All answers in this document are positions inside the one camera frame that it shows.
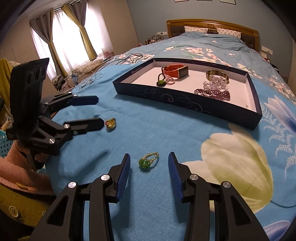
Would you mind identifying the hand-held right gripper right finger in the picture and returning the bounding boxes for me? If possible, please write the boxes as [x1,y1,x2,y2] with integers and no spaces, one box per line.
[168,152,270,241]

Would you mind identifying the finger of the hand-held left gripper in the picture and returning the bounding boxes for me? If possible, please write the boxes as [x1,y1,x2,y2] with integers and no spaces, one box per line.
[37,115,104,143]
[41,93,99,114]

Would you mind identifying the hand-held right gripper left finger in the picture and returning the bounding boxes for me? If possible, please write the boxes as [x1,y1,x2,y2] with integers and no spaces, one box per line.
[30,153,131,241]

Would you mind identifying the small yellow pendant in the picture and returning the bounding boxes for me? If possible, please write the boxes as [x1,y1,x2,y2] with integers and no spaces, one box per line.
[105,118,116,131]

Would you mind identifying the green bead ring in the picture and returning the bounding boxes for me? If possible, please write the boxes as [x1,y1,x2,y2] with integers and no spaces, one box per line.
[138,152,159,171]

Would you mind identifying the dark blue tray box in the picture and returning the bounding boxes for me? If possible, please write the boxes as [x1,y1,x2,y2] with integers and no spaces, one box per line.
[112,58,263,130]

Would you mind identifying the purple bead bracelet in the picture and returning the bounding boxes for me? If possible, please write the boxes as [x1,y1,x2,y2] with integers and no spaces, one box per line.
[194,88,232,101]

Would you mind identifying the clear crystal bead bracelet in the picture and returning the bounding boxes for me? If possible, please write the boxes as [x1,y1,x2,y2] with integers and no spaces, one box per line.
[203,76,229,91]

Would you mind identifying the person's left forearm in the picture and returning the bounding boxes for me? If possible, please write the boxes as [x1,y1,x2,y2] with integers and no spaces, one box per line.
[0,148,56,197]

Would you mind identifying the person's left hand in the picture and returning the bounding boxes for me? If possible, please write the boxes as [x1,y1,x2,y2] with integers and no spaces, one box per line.
[13,141,48,170]

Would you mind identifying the yellow-green cloth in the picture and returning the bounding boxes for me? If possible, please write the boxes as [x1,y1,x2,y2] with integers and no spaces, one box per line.
[0,58,15,98]

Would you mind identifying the white bedding pile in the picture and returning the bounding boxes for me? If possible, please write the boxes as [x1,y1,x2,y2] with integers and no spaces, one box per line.
[51,58,109,91]

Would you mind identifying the blue flower print blanket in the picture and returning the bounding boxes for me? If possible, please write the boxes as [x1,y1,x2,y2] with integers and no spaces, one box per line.
[44,53,296,241]

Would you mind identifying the teal perforated basket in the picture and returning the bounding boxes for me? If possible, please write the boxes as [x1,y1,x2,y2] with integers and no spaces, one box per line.
[0,130,15,158]

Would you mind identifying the olive curtain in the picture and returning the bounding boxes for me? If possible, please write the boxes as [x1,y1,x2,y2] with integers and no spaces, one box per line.
[62,2,98,61]

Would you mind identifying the white sheer curtain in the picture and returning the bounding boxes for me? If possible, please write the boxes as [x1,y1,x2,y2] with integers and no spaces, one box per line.
[32,9,93,77]

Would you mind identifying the grey curtain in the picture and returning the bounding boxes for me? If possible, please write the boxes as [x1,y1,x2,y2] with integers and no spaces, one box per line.
[30,13,57,75]

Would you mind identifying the orange smartwatch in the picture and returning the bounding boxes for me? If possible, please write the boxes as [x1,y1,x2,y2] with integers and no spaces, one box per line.
[162,65,189,80]

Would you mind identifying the bedside clutter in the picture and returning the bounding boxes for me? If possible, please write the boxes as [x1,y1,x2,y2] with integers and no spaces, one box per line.
[144,32,167,46]

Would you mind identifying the yellow knit cardigan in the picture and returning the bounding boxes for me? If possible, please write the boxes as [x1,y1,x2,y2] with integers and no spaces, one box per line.
[0,183,56,226]

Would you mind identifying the tortoiseshell bangle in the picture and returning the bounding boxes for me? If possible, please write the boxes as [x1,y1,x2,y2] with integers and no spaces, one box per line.
[206,71,230,85]

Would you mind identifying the patterned white pillow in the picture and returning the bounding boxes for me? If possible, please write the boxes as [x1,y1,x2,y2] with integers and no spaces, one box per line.
[216,27,242,39]
[184,26,208,33]

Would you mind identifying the wooden bed headboard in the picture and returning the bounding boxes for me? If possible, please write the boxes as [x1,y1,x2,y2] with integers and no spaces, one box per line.
[166,19,259,51]

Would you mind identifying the white cable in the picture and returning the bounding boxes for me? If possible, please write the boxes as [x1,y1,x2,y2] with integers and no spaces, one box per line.
[76,72,103,89]

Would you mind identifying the black cables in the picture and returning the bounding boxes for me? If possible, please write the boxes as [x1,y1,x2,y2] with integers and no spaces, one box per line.
[116,53,144,66]

